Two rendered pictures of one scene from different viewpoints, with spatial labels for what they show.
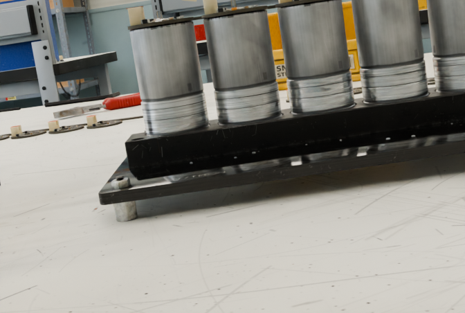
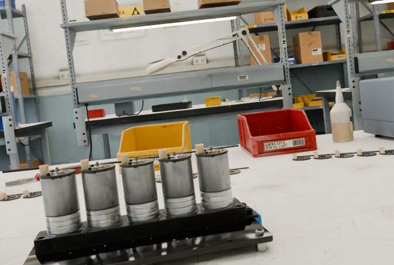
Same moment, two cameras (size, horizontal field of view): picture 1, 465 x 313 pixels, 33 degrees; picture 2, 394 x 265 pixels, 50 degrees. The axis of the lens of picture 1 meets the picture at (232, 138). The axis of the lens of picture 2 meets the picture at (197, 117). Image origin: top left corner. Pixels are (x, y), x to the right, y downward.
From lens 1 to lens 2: 6 cm
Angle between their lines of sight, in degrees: 12
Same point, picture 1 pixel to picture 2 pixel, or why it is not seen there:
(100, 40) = (43, 112)
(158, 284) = not seen: outside the picture
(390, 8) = (177, 169)
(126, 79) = (57, 135)
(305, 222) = not seen: outside the picture
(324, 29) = (143, 179)
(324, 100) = (143, 216)
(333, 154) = (145, 252)
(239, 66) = (98, 199)
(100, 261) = not seen: outside the picture
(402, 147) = (179, 249)
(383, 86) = (173, 207)
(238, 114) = (97, 224)
